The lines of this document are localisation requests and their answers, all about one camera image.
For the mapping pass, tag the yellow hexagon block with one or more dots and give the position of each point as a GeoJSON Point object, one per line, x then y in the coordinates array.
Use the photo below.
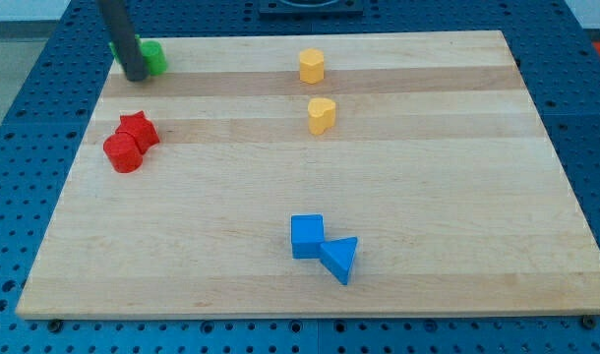
{"type": "Point", "coordinates": [311, 65]}

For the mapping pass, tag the blue cube block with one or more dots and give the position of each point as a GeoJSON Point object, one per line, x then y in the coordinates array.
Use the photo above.
{"type": "Point", "coordinates": [307, 234]}

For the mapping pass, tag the yellow heart block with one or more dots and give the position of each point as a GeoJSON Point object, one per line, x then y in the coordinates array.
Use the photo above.
{"type": "Point", "coordinates": [321, 114]}

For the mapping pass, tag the blue triangle block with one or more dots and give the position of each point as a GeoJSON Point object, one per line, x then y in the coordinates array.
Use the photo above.
{"type": "Point", "coordinates": [337, 256]}

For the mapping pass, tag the wooden board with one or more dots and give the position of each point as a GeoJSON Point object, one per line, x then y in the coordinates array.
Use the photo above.
{"type": "Point", "coordinates": [438, 162]}

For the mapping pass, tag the red star block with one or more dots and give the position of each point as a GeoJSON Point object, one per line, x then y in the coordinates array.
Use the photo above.
{"type": "Point", "coordinates": [141, 129]}

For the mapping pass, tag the red cylinder block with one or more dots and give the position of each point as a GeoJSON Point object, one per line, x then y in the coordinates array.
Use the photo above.
{"type": "Point", "coordinates": [122, 152]}

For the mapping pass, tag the green cylinder block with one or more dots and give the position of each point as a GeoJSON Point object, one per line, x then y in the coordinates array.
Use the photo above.
{"type": "Point", "coordinates": [154, 57]}

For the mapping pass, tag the green star block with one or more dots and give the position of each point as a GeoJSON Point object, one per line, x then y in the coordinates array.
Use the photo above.
{"type": "Point", "coordinates": [114, 51]}

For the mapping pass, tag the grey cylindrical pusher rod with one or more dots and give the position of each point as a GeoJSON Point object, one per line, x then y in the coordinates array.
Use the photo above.
{"type": "Point", "coordinates": [121, 31]}

